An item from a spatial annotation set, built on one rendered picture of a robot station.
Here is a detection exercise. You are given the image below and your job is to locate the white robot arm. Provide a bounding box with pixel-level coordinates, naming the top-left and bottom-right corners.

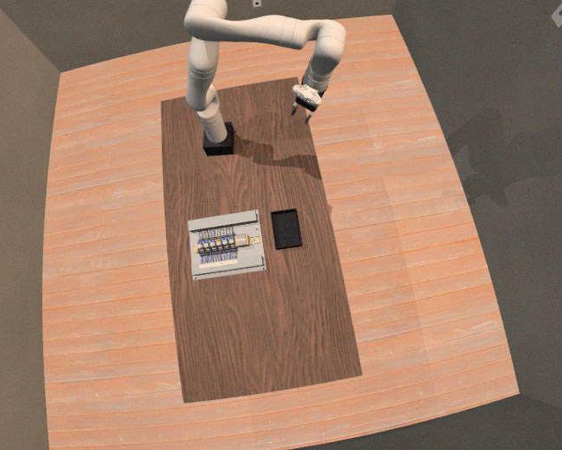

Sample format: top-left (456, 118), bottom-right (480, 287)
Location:
top-left (184, 0), bottom-right (347, 143)

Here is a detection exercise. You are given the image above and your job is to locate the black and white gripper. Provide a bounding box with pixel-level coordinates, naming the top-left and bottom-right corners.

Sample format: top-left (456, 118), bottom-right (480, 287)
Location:
top-left (290, 70), bottom-right (330, 124)

